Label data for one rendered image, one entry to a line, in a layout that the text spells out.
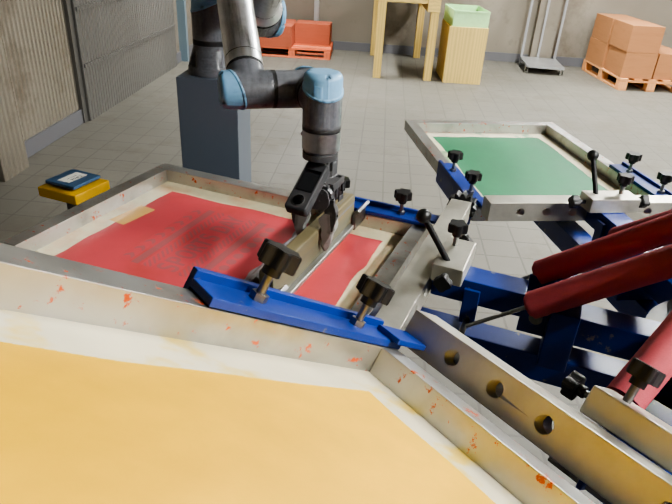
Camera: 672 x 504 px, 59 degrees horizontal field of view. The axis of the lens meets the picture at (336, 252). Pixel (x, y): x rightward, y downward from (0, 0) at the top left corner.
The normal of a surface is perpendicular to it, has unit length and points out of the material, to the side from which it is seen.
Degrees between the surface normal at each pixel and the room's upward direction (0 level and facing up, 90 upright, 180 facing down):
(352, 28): 90
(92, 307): 90
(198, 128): 90
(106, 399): 32
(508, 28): 90
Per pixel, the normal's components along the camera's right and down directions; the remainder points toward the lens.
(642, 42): -0.03, 0.48
